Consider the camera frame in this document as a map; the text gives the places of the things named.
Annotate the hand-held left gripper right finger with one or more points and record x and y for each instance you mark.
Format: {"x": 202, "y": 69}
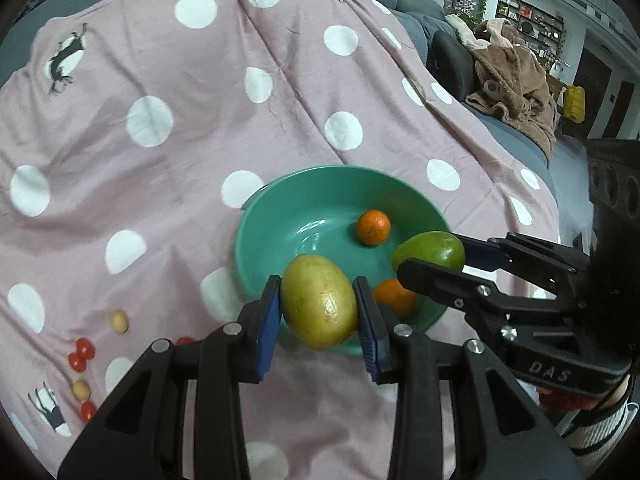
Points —
{"x": 367, "y": 332}

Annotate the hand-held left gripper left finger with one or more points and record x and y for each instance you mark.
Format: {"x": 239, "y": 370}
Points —
{"x": 269, "y": 332}

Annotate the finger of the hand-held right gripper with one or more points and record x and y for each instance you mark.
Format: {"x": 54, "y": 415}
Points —
{"x": 440, "y": 280}
{"x": 477, "y": 254}

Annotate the green mango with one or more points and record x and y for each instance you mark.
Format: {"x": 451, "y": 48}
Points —
{"x": 430, "y": 250}

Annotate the yellow-green mango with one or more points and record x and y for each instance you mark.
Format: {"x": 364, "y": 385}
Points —
{"x": 317, "y": 300}

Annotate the red cherry tomato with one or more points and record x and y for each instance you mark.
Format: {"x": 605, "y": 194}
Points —
{"x": 76, "y": 361}
{"x": 88, "y": 411}
{"x": 84, "y": 346}
{"x": 184, "y": 341}

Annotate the green bowl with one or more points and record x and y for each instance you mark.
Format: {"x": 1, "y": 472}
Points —
{"x": 310, "y": 220}

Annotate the yellow cherry tomato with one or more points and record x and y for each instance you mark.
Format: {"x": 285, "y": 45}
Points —
{"x": 119, "y": 321}
{"x": 80, "y": 389}

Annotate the person's right forearm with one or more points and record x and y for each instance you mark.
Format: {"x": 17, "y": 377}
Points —
{"x": 600, "y": 430}

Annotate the person's right hand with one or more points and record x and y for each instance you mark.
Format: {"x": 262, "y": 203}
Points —
{"x": 565, "y": 402}

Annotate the orange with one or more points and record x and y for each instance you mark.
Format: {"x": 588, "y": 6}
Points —
{"x": 395, "y": 300}
{"x": 373, "y": 226}

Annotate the grey sofa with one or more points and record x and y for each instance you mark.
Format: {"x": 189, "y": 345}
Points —
{"x": 520, "y": 135}

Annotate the pink polka dot blanket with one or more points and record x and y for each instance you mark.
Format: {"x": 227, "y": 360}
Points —
{"x": 175, "y": 200}

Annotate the brown plush robe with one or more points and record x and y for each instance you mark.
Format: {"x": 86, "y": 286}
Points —
{"x": 520, "y": 85}

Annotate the yellow bag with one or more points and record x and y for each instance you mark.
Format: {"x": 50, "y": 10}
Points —
{"x": 575, "y": 104}

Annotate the black cushion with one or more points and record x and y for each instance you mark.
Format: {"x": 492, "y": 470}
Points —
{"x": 450, "y": 65}

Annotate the dark door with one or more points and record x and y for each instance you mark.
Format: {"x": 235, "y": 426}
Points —
{"x": 597, "y": 90}

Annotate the green plant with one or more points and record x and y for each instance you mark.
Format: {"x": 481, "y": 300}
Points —
{"x": 472, "y": 10}

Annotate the wall shelf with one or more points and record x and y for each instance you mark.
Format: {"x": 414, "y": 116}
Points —
{"x": 530, "y": 20}

